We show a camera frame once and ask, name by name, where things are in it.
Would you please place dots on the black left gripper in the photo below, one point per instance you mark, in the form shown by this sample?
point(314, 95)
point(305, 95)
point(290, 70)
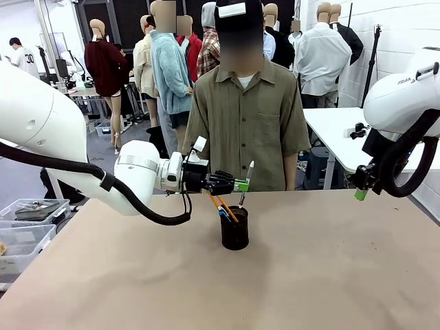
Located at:
point(196, 177)

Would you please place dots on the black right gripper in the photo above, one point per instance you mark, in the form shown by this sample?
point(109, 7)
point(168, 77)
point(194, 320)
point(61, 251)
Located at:
point(366, 176)

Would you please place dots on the yellow pencil pink eraser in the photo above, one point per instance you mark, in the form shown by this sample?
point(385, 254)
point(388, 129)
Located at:
point(227, 209)
point(214, 201)

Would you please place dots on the grey pen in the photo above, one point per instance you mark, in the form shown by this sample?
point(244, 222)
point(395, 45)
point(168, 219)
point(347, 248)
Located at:
point(247, 178)

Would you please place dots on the blue pen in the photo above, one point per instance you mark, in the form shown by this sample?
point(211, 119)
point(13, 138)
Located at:
point(224, 211)

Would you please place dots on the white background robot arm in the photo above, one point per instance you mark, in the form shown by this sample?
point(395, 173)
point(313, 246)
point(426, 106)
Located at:
point(77, 68)

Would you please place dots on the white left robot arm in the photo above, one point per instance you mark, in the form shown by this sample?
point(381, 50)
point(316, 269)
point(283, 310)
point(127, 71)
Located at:
point(34, 113)

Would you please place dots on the person's left forearm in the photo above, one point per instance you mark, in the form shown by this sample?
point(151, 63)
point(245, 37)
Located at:
point(291, 172)

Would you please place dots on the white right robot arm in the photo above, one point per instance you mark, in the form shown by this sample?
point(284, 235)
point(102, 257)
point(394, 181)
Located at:
point(398, 99)

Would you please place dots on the black mesh pen holder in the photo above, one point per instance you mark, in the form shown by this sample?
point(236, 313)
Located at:
point(235, 233)

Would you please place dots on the person in olive shirt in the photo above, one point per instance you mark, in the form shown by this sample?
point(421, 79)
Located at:
point(247, 117)

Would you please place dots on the white table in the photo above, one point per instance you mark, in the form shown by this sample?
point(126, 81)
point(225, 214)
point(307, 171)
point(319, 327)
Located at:
point(333, 127)

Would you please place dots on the mannequin in blue fleece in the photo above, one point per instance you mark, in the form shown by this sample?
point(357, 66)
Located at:
point(170, 72)

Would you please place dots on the small clear floor bin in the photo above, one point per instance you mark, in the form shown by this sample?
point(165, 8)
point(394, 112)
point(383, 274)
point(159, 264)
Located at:
point(103, 130)

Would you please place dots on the mannequin in plaid shirt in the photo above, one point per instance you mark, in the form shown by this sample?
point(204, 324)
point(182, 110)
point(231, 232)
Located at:
point(208, 51)

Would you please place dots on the mannequin in red jacket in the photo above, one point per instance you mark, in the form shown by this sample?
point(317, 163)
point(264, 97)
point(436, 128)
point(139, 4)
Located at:
point(192, 51)

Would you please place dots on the black tripod stand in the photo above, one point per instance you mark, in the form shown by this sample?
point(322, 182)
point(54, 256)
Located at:
point(373, 62)

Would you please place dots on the mannequin in white shirt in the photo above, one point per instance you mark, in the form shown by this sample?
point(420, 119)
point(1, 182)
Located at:
point(321, 62)

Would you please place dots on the mannequin in beige jacket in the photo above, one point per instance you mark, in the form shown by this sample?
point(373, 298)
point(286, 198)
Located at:
point(143, 65)

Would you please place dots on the mannequin in black jacket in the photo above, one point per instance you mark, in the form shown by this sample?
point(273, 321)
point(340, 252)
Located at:
point(280, 48)

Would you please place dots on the mannequin in black suit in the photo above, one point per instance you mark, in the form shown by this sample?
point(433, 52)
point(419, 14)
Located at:
point(352, 41)

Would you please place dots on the mannequin in maroon dress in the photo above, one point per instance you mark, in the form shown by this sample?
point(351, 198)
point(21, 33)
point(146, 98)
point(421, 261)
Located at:
point(104, 68)

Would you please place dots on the clear bin with dark tray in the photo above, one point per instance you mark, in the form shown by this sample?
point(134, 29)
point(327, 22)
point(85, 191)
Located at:
point(34, 209)

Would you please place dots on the clear empty plastic bin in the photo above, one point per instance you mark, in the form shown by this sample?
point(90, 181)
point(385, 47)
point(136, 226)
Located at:
point(24, 240)

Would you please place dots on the person in white jersey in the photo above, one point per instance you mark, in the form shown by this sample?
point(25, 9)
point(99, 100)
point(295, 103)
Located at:
point(25, 60)

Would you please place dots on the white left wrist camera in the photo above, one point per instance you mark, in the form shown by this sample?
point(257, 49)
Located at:
point(197, 148)

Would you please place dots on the small black camera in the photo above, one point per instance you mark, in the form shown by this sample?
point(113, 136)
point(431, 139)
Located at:
point(359, 131)

